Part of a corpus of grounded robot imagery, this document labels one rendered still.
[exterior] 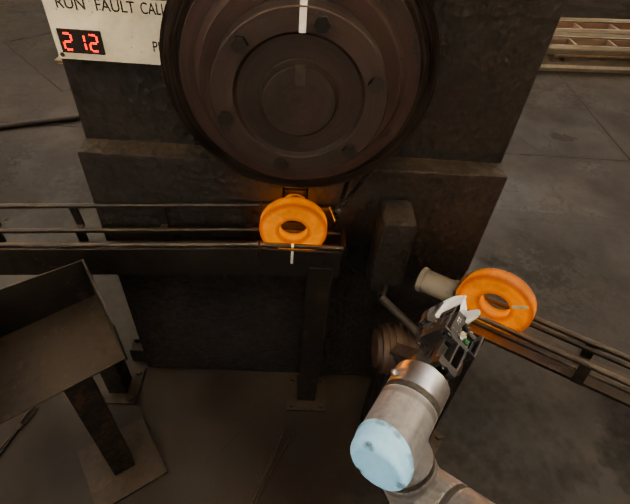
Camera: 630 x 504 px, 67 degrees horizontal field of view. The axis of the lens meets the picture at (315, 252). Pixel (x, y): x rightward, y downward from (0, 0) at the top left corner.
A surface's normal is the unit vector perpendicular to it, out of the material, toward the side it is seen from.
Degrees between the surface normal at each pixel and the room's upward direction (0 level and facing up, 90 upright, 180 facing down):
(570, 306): 0
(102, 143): 0
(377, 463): 85
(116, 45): 90
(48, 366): 5
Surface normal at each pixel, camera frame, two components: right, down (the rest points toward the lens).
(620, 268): 0.07, -0.71
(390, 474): -0.58, 0.48
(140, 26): 0.00, 0.70
